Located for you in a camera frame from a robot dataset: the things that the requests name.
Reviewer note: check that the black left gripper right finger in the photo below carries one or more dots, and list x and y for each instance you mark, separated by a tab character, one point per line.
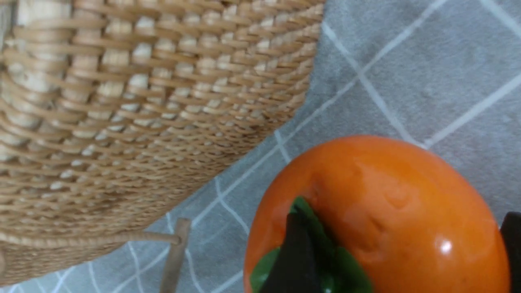
511	233

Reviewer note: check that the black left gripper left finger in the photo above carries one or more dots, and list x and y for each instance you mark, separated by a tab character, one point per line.
295	268

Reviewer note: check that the orange persimmon green leaves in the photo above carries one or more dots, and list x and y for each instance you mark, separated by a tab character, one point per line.
385	216

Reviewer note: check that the grey checked tablecloth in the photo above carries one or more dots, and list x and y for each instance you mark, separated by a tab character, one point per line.
441	74

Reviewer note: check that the woven rattan basket green lining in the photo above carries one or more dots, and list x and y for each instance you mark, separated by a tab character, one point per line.
115	111

